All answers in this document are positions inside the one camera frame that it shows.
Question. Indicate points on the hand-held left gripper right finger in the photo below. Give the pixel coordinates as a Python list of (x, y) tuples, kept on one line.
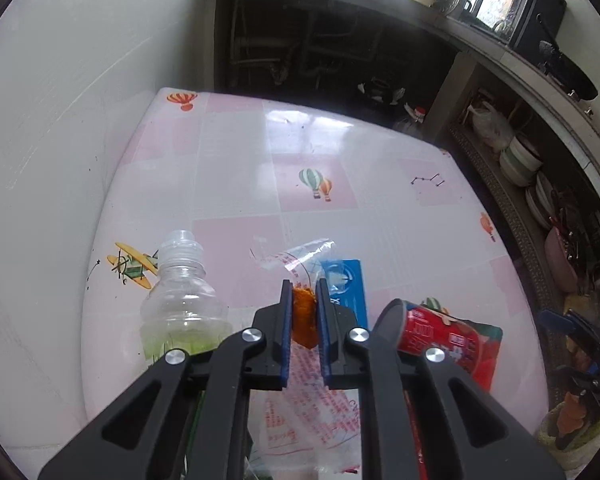
[(322, 340)]

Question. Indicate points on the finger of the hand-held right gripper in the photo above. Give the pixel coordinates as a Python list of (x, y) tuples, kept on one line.
[(552, 317)]

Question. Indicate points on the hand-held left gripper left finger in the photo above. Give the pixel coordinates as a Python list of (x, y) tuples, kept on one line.
[(285, 340)]

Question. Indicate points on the orange peel piece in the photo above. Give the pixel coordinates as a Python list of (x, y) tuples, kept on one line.
[(304, 317)]

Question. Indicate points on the blue toothpaste box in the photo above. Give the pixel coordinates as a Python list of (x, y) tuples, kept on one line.
[(350, 285)]

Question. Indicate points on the clear green-label plastic bottle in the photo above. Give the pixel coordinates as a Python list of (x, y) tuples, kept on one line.
[(180, 300)]

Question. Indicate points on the pink plastic basin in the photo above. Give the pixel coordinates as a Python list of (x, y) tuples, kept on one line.
[(560, 260)]

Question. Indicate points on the clear red-print plastic wrapper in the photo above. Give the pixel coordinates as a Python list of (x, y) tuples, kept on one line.
[(305, 410)]

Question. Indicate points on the red snack packet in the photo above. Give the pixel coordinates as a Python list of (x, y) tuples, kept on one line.
[(485, 355)]

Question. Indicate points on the person's patterned clothing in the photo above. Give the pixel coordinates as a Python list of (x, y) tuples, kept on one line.
[(580, 445)]

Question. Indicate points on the red drink can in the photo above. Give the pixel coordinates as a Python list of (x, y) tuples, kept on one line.
[(425, 330)]

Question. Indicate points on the stack of white plates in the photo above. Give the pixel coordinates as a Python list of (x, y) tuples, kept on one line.
[(539, 202)]

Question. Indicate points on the stack of white bowls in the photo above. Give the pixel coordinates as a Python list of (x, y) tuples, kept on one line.
[(520, 160)]

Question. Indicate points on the white plastic bag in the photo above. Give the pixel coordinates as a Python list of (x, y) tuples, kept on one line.
[(490, 127)]

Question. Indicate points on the yellow cooking oil bottle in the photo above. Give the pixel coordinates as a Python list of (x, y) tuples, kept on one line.
[(415, 120)]

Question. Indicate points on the black wok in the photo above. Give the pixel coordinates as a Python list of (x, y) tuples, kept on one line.
[(575, 77)]

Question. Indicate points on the dark kettle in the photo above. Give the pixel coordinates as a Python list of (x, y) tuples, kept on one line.
[(380, 87)]

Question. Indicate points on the kitchen counter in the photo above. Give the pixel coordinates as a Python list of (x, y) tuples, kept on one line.
[(480, 42)]

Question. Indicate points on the black microwave oven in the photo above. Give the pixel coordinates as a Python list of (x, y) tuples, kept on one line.
[(535, 15)]

